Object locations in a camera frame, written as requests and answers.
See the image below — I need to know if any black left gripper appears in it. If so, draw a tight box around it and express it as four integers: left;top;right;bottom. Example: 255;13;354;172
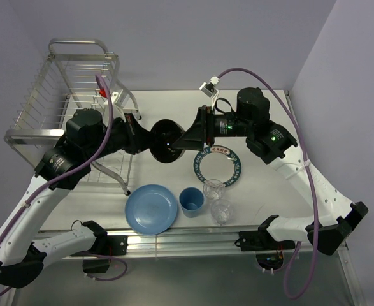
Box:
85;113;160;161

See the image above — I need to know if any blue plastic plate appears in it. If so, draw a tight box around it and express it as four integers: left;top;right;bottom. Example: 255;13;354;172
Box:
125;184;178;235

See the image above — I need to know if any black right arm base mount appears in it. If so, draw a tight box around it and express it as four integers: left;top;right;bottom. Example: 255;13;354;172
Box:
234;231;296;252

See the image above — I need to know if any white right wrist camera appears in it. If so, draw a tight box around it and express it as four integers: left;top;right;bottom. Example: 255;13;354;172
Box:
199;76;219;109

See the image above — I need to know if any aluminium front rail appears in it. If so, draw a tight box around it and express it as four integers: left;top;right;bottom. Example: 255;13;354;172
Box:
14;203;349;259

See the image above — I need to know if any clear glass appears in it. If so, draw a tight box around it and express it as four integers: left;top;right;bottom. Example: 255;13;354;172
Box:
203;179;226;200
210;199;234;226

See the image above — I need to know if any white plate with dark rim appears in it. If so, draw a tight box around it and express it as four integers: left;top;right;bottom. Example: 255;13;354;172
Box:
193;145;242;187

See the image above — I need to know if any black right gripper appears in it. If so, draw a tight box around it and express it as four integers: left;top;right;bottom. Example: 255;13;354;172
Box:
172;105;252;151

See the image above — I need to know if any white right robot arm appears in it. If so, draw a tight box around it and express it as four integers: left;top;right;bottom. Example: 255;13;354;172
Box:
172;87;368;255

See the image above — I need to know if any steel two-tier dish rack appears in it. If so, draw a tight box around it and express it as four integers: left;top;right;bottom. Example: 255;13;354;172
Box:
4;38;141;195

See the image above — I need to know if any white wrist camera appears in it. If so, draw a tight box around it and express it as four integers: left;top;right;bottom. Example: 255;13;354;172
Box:
199;76;219;109
111;90;130;118

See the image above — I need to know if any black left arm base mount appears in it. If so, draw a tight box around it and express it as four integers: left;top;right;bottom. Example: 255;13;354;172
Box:
82;235;128;274

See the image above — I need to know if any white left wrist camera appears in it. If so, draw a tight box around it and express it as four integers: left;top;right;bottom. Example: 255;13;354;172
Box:
111;90;130;118

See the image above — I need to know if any blue plastic cup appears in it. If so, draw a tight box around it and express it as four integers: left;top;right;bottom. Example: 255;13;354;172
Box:
178;187;205;218

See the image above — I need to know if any black and tan bowl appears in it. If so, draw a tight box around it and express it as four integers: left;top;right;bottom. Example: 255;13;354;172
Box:
150;119;185;164

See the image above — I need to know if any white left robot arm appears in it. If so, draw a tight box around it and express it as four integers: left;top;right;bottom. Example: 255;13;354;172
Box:
0;109;151;288

